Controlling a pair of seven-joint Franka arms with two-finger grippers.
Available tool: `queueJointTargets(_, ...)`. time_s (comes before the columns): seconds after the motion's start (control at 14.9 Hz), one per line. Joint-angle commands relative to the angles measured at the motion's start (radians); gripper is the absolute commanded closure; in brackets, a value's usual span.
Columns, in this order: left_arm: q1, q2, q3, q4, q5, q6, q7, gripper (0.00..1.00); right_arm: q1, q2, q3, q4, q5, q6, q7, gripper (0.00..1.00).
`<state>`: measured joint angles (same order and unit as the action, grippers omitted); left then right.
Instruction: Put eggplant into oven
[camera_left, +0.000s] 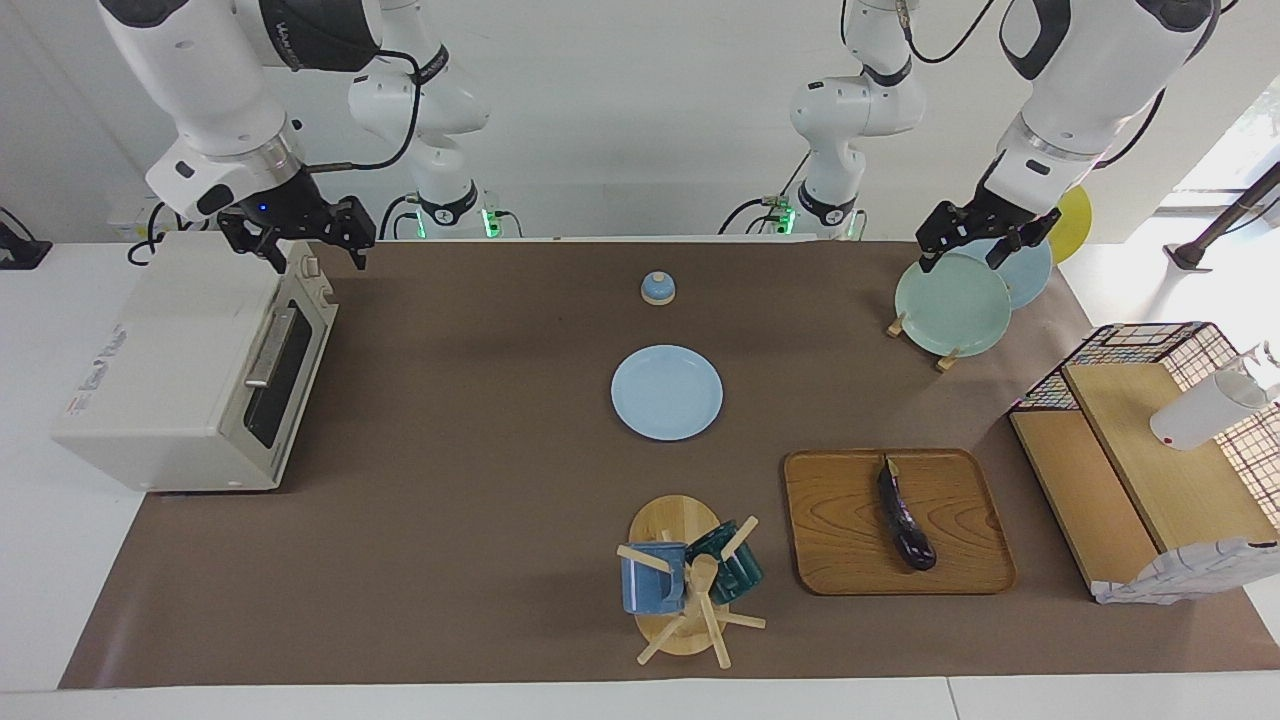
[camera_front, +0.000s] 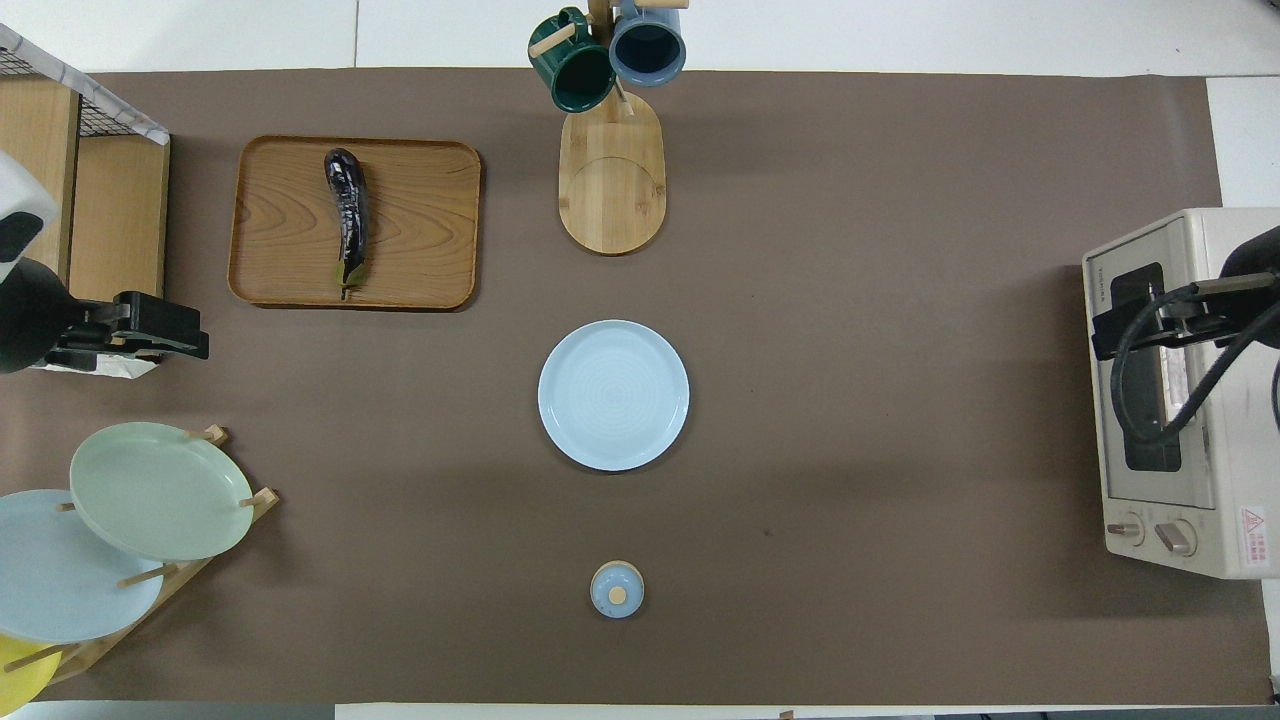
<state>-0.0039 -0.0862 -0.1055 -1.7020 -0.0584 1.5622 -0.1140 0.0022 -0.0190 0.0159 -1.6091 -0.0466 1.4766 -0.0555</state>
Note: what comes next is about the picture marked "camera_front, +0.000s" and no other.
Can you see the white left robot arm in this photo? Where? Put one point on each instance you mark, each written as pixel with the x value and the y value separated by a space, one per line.
pixel 20 320

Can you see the wooden mug tree stand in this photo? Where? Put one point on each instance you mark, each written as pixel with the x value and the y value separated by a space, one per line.
pixel 612 190

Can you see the blue mug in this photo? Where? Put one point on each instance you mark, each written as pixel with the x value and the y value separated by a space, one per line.
pixel 647 50

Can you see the brown table mat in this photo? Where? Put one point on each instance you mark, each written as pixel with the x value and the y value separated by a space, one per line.
pixel 850 350

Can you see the light blue round plate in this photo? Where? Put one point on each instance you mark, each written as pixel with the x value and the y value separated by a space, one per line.
pixel 613 395

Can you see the small blue white bell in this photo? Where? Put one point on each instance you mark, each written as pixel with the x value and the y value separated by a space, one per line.
pixel 616 590

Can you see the light blue racked plate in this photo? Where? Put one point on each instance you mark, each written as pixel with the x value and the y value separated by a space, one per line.
pixel 60 580

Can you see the wooden plate rack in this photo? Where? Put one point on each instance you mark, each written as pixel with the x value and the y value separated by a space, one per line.
pixel 175 578

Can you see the dark green mug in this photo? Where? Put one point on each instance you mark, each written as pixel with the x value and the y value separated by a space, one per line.
pixel 575 75

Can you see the dark purple eggplant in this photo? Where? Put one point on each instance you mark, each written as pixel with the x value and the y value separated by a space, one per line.
pixel 347 215

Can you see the wooden rectangular tray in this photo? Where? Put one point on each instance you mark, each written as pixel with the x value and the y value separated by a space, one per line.
pixel 420 230

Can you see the pale green racked plate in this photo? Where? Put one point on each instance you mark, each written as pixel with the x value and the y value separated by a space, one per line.
pixel 160 490

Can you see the cream toaster oven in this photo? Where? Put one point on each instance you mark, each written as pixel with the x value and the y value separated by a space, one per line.
pixel 1235 470

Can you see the white patterned cloth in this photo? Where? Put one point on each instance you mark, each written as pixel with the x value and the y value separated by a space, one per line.
pixel 140 125

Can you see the wooden shelf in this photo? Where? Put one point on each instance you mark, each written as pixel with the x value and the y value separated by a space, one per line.
pixel 115 220

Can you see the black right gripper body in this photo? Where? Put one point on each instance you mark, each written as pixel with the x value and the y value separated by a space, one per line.
pixel 1140 325

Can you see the yellow racked plate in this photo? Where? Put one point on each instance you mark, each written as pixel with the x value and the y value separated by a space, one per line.
pixel 20 680

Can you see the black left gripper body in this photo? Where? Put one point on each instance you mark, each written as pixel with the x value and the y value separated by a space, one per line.
pixel 110 340

